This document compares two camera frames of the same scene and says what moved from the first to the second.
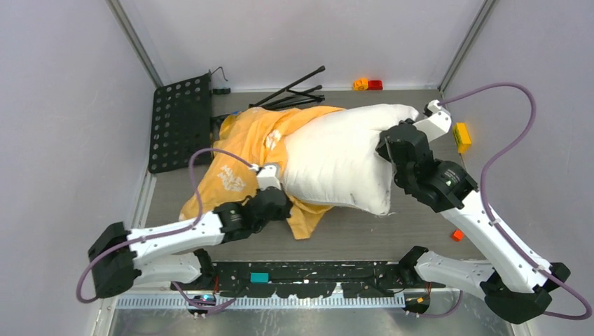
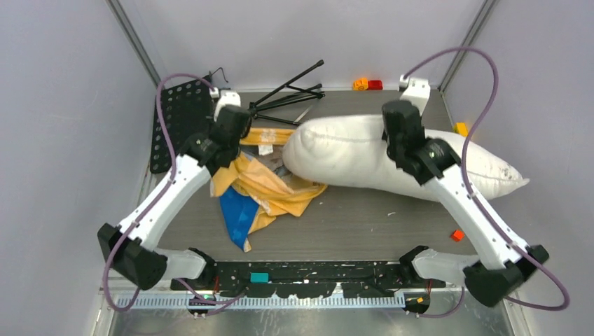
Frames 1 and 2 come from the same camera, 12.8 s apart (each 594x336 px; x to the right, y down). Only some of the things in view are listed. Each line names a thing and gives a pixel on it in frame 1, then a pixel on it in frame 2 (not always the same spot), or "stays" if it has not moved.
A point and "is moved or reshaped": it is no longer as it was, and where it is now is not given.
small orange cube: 457,235 stays
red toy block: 375,85 stays
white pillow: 332,158 is moved or reshaped
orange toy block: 361,84 stays
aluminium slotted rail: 266,302 stays
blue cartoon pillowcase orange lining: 249,141 is moved or reshaped
